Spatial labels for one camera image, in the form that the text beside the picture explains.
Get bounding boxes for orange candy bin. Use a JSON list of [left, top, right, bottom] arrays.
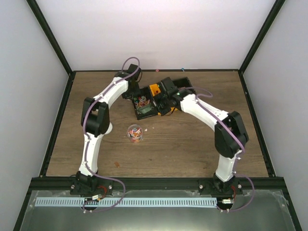
[[149, 84, 170, 110]]

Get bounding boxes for black candy bin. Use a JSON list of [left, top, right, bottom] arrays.
[[172, 77, 192, 89], [131, 87, 158, 120]]

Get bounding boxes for white round cup lid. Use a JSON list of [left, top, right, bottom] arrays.
[[106, 123, 113, 134]]

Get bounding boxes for green plastic scoop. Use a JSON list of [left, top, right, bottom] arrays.
[[138, 105, 153, 115]]

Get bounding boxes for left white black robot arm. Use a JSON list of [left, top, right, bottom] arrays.
[[78, 64, 141, 194]]

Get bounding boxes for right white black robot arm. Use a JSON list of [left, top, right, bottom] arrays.
[[150, 77, 249, 194]]

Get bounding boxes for clear plastic cup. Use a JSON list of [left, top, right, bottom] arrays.
[[127, 124, 144, 143]]

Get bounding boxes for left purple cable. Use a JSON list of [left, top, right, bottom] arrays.
[[82, 57, 126, 214]]

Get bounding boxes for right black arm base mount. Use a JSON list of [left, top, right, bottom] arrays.
[[198, 176, 243, 197]]

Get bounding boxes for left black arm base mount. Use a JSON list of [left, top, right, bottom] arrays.
[[70, 179, 113, 196]]

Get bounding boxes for light blue slotted cable duct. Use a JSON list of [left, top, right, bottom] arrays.
[[35, 197, 217, 208]]

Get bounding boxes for black aluminium frame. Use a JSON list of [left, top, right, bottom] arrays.
[[14, 0, 302, 231]]

